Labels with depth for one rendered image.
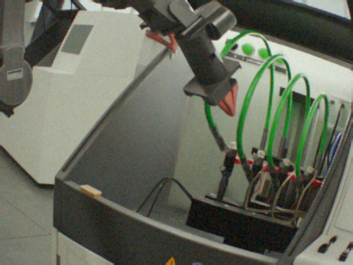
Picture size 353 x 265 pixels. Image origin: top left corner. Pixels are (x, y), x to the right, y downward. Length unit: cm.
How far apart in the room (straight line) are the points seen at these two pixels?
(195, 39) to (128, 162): 72
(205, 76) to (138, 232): 42
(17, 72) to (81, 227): 67
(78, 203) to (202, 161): 55
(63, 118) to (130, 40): 85
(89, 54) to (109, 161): 275
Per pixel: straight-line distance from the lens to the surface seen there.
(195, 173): 175
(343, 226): 124
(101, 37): 424
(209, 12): 96
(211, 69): 95
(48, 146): 418
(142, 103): 155
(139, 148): 160
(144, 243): 122
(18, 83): 76
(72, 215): 136
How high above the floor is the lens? 134
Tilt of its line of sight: 9 degrees down
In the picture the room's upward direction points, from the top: 12 degrees clockwise
